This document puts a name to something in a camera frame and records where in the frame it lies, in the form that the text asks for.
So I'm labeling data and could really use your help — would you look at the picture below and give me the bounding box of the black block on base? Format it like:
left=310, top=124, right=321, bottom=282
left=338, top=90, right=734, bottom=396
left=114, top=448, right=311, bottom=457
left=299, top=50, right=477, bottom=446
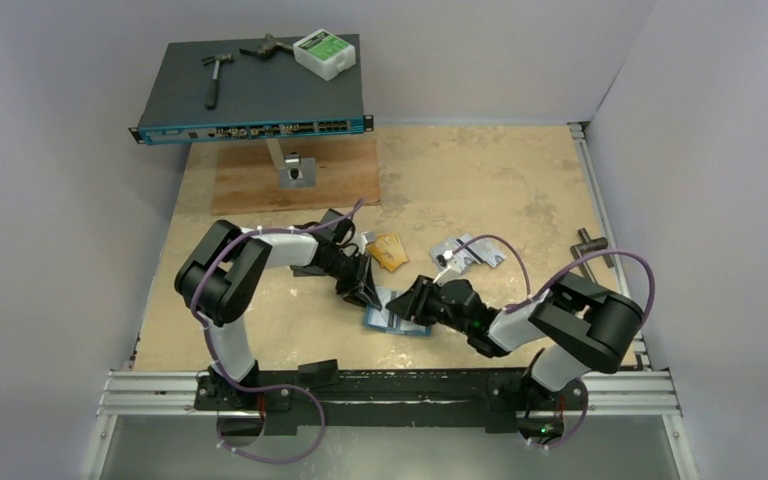
left=296, top=359, right=340, bottom=389

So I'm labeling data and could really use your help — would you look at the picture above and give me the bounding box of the white green plastic box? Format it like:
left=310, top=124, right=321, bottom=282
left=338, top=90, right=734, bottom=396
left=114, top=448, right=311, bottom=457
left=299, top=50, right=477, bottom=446
left=292, top=29, right=360, bottom=81

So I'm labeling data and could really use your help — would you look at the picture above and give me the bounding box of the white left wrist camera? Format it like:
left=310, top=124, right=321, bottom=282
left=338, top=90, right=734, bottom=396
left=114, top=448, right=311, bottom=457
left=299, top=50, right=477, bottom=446
left=354, top=231, right=378, bottom=252

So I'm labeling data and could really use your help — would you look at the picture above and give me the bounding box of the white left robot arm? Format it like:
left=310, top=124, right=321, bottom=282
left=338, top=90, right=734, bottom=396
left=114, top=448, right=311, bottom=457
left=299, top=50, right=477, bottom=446
left=174, top=209, right=382, bottom=409

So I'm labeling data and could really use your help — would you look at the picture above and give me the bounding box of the brown wooden board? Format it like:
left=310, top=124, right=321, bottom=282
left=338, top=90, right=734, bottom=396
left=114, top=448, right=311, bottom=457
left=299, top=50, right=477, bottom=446
left=211, top=138, right=381, bottom=216

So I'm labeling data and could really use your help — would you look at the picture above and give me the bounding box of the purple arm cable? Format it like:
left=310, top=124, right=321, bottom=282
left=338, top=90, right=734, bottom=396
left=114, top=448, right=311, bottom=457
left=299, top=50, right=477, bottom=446
left=188, top=198, right=367, bottom=392
left=453, top=234, right=657, bottom=452

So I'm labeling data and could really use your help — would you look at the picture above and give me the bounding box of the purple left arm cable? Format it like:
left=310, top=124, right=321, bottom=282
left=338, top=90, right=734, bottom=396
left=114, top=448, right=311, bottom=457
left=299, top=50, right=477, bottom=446
left=188, top=198, right=367, bottom=392

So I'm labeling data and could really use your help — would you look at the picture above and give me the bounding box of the grey metal stand bracket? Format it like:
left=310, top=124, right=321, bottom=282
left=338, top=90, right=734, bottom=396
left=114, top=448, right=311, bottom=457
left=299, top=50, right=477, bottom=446
left=266, top=138, right=317, bottom=189

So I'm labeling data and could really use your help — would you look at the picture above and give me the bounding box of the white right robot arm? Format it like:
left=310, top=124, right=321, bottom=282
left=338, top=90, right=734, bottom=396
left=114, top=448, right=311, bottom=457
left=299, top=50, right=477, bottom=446
left=386, top=273, right=645, bottom=407

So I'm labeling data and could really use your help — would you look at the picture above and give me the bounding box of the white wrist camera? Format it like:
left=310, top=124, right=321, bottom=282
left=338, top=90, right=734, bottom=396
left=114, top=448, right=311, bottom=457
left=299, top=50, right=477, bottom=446
left=354, top=231, right=378, bottom=252
left=434, top=250, right=465, bottom=285

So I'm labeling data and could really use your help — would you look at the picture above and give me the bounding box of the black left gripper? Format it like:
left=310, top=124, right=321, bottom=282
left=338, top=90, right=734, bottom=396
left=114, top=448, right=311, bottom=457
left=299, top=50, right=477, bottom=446
left=317, top=250, right=380, bottom=311

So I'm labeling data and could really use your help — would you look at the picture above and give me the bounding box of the blue leather card holder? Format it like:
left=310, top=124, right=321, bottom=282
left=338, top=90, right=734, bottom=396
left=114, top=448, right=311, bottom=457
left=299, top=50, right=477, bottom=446
left=362, top=286, right=432, bottom=337

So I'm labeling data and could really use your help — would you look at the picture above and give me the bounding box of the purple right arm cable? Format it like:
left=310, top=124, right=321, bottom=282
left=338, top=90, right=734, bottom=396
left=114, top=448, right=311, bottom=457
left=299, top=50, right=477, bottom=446
left=453, top=234, right=657, bottom=452

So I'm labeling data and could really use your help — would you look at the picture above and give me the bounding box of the single white credit card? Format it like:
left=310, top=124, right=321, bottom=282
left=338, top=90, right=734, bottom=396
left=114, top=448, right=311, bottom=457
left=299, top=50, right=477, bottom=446
left=365, top=290, right=424, bottom=335

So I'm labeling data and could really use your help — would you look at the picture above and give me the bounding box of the blue network switch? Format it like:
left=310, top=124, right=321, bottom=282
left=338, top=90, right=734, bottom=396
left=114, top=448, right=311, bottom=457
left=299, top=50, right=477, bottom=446
left=129, top=38, right=374, bottom=145

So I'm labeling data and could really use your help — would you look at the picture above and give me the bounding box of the black handled hammer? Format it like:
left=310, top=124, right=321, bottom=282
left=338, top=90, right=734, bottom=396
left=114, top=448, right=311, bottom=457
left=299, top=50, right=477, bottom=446
left=201, top=53, right=234, bottom=110

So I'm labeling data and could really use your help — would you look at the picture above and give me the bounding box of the orange credit card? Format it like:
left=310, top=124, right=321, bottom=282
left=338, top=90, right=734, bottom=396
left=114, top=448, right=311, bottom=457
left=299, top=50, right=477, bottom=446
left=366, top=233, right=409, bottom=273

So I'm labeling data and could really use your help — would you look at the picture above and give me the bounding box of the dark metal clamp tool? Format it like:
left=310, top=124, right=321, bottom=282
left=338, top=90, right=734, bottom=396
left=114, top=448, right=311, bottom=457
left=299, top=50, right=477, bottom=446
left=238, top=34, right=294, bottom=60

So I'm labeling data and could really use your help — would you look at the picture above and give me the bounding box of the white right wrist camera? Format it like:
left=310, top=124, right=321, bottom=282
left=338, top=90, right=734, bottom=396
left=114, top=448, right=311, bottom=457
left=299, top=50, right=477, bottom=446
left=434, top=250, right=465, bottom=285

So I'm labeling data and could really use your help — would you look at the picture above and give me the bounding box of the grey metal pipe handle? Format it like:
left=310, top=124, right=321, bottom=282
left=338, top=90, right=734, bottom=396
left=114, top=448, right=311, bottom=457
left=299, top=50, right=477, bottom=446
left=570, top=228, right=610, bottom=259

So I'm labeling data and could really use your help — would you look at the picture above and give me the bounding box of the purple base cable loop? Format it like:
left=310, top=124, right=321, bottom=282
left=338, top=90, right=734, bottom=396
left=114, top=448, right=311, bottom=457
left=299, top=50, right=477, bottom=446
left=215, top=384, right=328, bottom=465

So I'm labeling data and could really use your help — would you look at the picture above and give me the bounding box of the black credit card stack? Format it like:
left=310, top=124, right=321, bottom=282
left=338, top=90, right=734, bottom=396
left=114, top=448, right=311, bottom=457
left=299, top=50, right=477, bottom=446
left=291, top=266, right=325, bottom=277

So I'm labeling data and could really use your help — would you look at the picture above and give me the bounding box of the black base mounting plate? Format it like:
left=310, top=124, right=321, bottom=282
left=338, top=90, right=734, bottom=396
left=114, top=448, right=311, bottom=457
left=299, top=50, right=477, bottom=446
left=194, top=367, right=588, bottom=439

